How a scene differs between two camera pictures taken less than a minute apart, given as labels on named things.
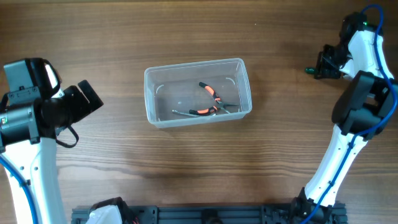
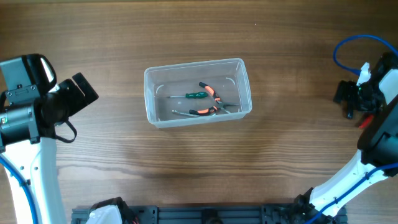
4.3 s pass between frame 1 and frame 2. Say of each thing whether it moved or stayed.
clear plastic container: stayed
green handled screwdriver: moved
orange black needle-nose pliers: stayed
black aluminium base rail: stayed
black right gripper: moved
